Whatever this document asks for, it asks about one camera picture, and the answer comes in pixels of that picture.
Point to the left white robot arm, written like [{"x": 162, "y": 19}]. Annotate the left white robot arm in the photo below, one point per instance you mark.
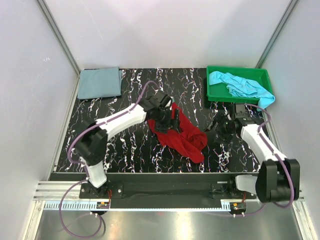
[{"x": 91, "y": 144}]

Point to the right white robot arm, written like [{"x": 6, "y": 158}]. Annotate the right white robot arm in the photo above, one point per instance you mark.
[{"x": 278, "y": 179}]

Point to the green plastic bin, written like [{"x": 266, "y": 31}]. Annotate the green plastic bin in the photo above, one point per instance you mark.
[{"x": 219, "y": 92}]

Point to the red t shirt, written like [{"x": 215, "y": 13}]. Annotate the red t shirt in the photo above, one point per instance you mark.
[{"x": 188, "y": 142}]

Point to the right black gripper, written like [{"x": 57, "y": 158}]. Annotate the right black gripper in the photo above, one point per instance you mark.
[{"x": 223, "y": 137}]

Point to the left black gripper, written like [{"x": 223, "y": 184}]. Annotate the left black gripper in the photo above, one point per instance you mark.
[{"x": 171, "y": 124}]

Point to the aluminium rail frame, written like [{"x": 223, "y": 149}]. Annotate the aluminium rail frame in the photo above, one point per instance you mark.
[{"x": 60, "y": 195}]

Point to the crumpled cyan t shirt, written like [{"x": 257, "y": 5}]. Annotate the crumpled cyan t shirt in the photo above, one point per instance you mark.
[{"x": 242, "y": 87}]

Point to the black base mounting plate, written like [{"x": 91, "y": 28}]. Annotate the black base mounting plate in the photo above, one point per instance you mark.
[{"x": 167, "y": 191}]

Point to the folded grey-blue t shirt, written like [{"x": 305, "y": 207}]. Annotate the folded grey-blue t shirt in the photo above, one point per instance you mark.
[{"x": 99, "y": 83}]

